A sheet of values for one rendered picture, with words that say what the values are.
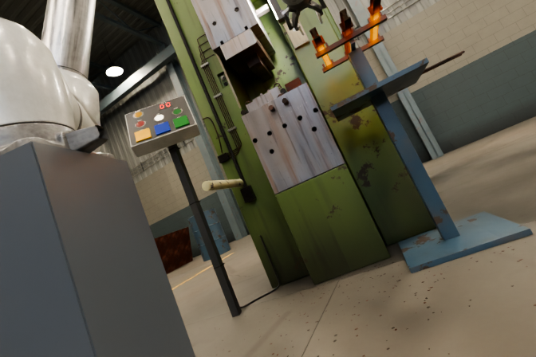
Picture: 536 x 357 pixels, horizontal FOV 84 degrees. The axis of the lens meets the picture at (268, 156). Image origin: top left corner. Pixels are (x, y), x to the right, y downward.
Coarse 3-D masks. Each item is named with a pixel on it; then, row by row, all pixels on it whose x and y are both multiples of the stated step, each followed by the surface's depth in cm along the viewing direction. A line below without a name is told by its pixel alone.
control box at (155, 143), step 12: (180, 96) 170; (144, 108) 166; (156, 108) 165; (168, 108) 164; (180, 108) 163; (132, 120) 160; (144, 120) 159; (156, 120) 158; (168, 120) 157; (192, 120) 156; (132, 132) 154; (168, 132) 151; (180, 132) 153; (192, 132) 156; (132, 144) 148; (144, 144) 149; (156, 144) 152; (168, 144) 155
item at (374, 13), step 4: (372, 0) 112; (376, 0) 108; (380, 0) 109; (372, 4) 114; (376, 4) 111; (368, 8) 117; (372, 8) 114; (376, 8) 114; (380, 8) 115; (372, 12) 116; (376, 12) 116; (372, 16) 120; (376, 16) 121; (372, 20) 123; (372, 28) 130; (376, 28) 132; (372, 32) 134; (376, 32) 136; (372, 36) 138; (376, 36) 140; (372, 40) 143
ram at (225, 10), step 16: (192, 0) 176; (208, 0) 173; (224, 0) 171; (240, 0) 168; (208, 16) 173; (224, 16) 170; (240, 16) 167; (256, 16) 180; (208, 32) 172; (224, 32) 169; (240, 32) 167; (256, 32) 172; (272, 48) 196
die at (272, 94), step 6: (270, 90) 160; (276, 90) 159; (258, 96) 162; (264, 96) 161; (270, 96) 160; (276, 96) 159; (252, 102) 162; (258, 102) 162; (264, 102) 161; (252, 108) 162
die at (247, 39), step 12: (240, 36) 167; (252, 36) 165; (228, 48) 168; (240, 48) 166; (252, 48) 168; (228, 60) 169; (240, 60) 175; (264, 60) 187; (240, 72) 189; (252, 72) 195
